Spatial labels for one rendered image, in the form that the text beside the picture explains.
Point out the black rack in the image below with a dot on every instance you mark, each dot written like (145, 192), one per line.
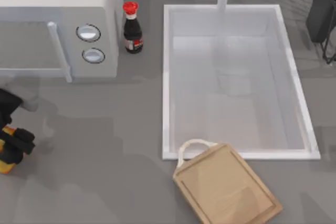
(321, 9)

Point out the small silver microwave knob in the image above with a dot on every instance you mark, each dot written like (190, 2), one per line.
(93, 55)

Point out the wooden cutting board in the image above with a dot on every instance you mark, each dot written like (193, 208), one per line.
(225, 184)

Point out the grey microwave door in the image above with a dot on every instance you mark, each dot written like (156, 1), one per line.
(26, 48)

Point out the pale grey rounded box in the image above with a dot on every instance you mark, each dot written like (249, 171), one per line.
(30, 104)

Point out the yellow and orange bottle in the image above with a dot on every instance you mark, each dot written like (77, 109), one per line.
(7, 168)

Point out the white sink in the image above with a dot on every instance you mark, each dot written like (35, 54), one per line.
(231, 82)

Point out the large silver microwave knob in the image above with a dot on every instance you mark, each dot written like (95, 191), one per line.
(88, 32)

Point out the dark bottle with red cap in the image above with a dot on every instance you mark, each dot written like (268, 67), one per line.
(132, 35)

